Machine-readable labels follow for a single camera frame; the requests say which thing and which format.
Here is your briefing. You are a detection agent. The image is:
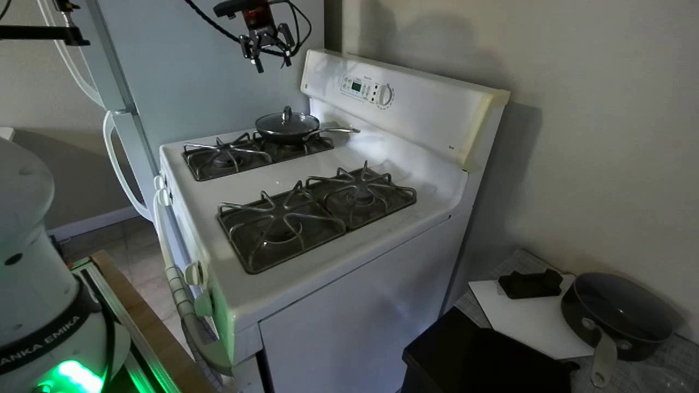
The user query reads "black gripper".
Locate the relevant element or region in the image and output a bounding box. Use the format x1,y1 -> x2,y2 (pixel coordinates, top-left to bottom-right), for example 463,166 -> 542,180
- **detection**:
214,0 -> 297,74

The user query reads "glass lid with metal handle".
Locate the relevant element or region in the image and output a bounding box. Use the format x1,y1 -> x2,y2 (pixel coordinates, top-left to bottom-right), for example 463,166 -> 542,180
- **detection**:
254,105 -> 323,142

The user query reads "white refrigerator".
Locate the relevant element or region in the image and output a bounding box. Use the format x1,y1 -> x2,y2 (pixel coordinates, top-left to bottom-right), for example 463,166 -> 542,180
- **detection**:
35,0 -> 327,224

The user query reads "black burner grate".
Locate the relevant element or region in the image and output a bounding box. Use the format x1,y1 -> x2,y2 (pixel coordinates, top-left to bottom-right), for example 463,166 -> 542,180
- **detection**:
182,128 -> 337,184
216,160 -> 420,276

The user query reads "white gas stove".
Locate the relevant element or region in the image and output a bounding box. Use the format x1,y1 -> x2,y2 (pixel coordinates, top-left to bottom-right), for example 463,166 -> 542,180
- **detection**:
151,48 -> 512,393

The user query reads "wooden board edge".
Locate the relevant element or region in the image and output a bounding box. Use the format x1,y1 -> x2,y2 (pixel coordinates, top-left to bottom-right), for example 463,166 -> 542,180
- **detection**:
90,248 -> 221,393

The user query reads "small black flat object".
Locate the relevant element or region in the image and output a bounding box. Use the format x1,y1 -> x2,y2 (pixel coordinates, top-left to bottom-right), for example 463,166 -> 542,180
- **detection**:
499,265 -> 567,300

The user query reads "black bin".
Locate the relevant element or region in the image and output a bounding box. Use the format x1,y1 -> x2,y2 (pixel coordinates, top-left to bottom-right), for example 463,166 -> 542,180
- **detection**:
400,304 -> 582,393

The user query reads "white flat board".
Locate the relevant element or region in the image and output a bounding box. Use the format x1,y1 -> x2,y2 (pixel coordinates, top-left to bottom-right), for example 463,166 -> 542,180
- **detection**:
467,271 -> 598,363

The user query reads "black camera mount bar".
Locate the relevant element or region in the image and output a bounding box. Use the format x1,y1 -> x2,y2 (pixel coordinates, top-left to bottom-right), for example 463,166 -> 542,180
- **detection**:
0,0 -> 92,48

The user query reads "white oven door handle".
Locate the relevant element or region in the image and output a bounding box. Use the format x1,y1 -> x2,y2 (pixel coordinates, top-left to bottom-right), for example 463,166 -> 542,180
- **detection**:
151,172 -> 236,377

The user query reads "dark saucepan with metal handle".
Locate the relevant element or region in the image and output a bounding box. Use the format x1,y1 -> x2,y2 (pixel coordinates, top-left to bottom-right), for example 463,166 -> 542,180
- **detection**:
559,271 -> 687,389

